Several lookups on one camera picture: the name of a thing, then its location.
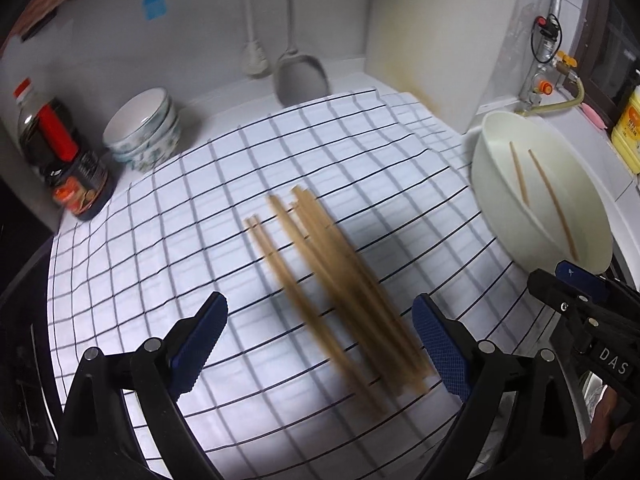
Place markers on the dark window frame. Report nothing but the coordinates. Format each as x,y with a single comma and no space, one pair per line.
615,40

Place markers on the dark sauce jar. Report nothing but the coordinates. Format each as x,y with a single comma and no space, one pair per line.
80,185

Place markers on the white plastic utensil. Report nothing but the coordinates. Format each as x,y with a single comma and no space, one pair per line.
255,60

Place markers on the blue patterned bowl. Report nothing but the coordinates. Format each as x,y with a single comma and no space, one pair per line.
132,115
152,149
150,163

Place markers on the person's right hand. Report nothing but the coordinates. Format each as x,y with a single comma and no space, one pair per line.
602,410

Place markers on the large white bowl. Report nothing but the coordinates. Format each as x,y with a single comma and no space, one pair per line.
500,185

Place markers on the yellow oil bottle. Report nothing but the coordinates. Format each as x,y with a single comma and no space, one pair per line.
627,130

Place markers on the blue wall sticker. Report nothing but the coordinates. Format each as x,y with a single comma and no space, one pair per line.
155,6

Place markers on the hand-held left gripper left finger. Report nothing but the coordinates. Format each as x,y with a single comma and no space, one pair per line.
200,345

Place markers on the white cutting board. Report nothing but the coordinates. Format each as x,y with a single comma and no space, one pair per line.
425,35

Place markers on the slim wooden chopstick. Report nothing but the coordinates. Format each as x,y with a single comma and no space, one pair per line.
552,202
280,276
520,175
290,272

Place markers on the pink plastic object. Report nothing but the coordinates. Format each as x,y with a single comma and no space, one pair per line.
594,116

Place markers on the white checked cloth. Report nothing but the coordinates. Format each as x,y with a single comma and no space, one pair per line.
175,235

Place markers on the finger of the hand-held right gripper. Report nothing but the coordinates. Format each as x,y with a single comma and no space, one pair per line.
547,285
580,277

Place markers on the pile of wooden chopsticks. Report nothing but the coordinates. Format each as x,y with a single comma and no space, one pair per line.
340,285

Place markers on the dark sauce bottle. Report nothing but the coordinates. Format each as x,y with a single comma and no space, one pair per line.
35,130

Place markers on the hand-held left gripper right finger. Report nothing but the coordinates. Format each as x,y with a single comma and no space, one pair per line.
440,345

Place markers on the metal spatula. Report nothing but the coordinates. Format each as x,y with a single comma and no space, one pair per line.
300,80

